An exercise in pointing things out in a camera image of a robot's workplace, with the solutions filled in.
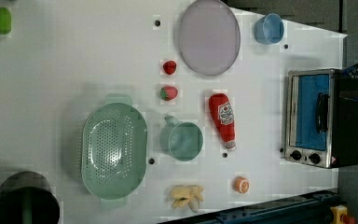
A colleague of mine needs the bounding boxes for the green plastic mug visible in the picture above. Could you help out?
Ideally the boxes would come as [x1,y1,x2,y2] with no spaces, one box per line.
[159,115,203,161]

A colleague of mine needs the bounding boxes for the green plastic strainer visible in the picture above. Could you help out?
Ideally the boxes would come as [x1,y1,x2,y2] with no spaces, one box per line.
[81,93,147,209]

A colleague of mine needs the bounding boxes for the yellow red clamp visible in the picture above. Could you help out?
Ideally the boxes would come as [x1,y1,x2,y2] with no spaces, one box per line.
[330,205,356,224]

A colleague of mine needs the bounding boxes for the red green toy strawberry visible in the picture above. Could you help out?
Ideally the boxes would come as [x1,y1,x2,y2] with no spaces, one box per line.
[160,86,178,101]

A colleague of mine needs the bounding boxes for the silver toaster oven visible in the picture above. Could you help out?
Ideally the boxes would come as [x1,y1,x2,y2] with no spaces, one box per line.
[284,69,358,169]

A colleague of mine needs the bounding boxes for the purple round plate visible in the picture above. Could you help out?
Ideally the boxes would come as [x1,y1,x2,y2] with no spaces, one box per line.
[177,0,241,76]

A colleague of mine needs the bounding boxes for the blue plastic cup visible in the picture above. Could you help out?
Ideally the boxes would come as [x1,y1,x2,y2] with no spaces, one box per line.
[254,13,284,45]

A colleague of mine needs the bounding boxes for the red plush ketchup bottle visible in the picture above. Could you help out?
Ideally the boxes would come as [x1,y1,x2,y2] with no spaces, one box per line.
[208,93,236,150]

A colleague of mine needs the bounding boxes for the toy orange half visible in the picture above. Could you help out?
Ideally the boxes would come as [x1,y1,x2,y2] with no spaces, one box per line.
[234,176,250,194]

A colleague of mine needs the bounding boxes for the toy peeled banana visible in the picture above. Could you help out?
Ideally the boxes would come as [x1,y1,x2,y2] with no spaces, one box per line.
[170,185,204,213]

